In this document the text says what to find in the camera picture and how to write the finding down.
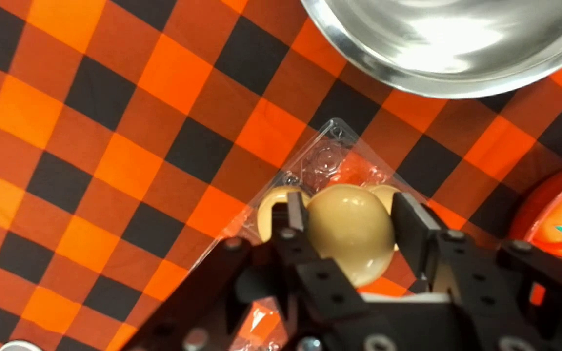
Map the grey shaker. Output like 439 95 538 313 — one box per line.
0 337 44 351

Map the beige egg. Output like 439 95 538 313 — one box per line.
304 183 396 288
364 183 403 216
255 185 296 243

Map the clear plastic egg carton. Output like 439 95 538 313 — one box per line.
210 115 439 351

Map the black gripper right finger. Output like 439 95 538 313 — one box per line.
390 191 448 288

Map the orange plastic bowl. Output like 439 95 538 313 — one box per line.
507 157 562 274

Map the silver metal bowl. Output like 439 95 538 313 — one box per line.
298 0 562 101

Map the orange black checkered tablecloth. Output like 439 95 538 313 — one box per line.
0 0 562 351

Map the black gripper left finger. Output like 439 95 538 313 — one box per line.
271 191 312 261

